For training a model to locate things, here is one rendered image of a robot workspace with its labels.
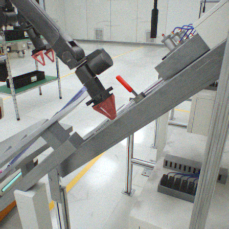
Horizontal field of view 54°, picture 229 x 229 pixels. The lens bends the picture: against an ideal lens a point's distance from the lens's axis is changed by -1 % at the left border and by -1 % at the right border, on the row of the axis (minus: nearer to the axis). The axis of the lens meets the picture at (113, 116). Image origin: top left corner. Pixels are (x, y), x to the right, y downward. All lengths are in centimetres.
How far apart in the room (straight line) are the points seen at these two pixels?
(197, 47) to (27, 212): 61
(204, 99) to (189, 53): 153
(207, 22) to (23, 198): 61
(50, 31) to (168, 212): 73
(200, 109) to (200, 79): 159
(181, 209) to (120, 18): 967
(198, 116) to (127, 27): 829
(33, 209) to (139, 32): 953
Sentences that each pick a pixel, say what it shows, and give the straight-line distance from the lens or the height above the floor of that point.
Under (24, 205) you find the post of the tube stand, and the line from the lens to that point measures 69.
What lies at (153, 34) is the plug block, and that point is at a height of 118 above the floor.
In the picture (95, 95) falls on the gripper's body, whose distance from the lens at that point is 75.
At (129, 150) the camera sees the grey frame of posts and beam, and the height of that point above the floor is 39.
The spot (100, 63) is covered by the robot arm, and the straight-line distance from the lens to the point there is 72.
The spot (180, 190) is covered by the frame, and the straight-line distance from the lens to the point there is 91.
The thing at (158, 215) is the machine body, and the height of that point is 62.
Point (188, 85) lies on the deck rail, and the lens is 56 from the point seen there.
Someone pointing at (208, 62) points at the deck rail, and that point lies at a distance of 54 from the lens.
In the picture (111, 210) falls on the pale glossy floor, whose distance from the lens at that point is 170.
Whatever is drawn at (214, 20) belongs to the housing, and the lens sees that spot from 55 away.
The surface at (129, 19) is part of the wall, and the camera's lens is 1011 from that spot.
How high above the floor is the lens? 126
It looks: 25 degrees down
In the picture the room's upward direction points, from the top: straight up
